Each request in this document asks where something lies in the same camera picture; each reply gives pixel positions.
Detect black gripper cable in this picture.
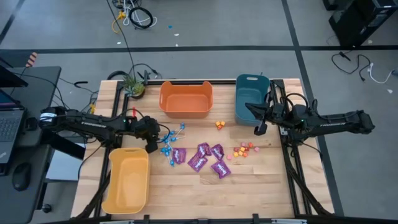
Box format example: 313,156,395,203
155,123,172,144
279,92,310,110

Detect potted succulent plant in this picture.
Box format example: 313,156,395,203
123,74,146,100

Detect coiled black cable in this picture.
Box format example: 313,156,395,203
127,6,155,30

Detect yellow cable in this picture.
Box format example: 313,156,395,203
111,10,127,34

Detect white cable with plug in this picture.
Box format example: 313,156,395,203
366,62,396,85

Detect yellow plastic bin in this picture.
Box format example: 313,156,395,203
101,147,151,215

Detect orange black striped object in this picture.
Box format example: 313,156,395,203
25,52,39,68

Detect purple Skittles bag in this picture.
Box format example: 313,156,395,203
197,142,213,157
172,147,187,165
210,159,232,180
187,152,209,173
210,143,225,161

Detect orange plastic bin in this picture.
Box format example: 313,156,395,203
159,80,214,119

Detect teal plastic bin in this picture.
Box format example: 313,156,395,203
234,73,271,127

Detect long black cable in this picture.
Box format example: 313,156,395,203
105,0,137,80

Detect black laptop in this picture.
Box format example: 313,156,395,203
0,88,26,165

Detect black desk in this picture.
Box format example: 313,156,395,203
0,65,62,224

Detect black equipment cabinet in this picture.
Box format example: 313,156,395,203
322,0,398,48

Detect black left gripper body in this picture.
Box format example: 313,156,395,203
134,115,161,154

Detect black computer mouse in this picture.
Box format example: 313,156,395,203
12,162,32,192

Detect black cables with plugs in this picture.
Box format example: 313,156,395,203
127,63,163,80

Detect black power adapter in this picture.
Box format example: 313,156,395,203
24,116,39,131

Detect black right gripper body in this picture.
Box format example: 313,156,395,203
254,92,295,136

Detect white board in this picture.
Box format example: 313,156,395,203
45,142,87,182

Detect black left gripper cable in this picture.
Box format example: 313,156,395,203
155,123,172,144

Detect black cable with plug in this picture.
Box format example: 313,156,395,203
331,50,373,83

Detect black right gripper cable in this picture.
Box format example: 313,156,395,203
279,92,310,110

